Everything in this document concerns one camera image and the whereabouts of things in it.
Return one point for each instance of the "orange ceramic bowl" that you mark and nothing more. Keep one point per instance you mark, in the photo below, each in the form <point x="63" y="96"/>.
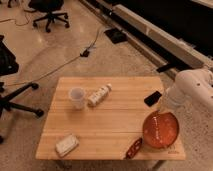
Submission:
<point x="160" y="130"/>

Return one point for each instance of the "red patterned flat object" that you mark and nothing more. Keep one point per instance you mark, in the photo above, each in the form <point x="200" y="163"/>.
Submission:
<point x="134" y="148"/>

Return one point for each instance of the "black office chair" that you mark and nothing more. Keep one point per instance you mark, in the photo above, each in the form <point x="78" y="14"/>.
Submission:
<point x="50" y="8"/>

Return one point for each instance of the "long white rail beam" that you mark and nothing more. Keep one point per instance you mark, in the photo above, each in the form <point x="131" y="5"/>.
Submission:
<point x="161" y="48"/>

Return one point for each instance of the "black floor mat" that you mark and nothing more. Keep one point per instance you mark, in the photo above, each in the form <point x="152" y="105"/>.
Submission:
<point x="115" y="35"/>

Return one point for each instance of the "wooden table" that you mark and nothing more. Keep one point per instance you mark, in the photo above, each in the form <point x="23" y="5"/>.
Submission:
<point x="104" y="132"/>

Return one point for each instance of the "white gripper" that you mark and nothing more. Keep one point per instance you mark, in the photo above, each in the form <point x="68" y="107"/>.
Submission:
<point x="165" y="104"/>

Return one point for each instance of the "clear plastic cup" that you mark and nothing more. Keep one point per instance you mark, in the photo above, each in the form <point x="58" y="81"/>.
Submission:
<point x="77" y="97"/>

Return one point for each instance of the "black smartphone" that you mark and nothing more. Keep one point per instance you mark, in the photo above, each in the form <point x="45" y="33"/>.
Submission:
<point x="153" y="98"/>

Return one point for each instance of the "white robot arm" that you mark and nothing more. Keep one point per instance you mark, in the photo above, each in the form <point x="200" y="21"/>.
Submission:
<point x="196" y="84"/>

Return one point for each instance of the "white wrapped packet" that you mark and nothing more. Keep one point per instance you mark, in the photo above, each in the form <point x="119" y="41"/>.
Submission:
<point x="66" y="145"/>

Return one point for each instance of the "white plastic bottle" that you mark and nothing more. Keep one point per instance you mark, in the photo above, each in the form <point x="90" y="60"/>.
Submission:
<point x="96" y="97"/>

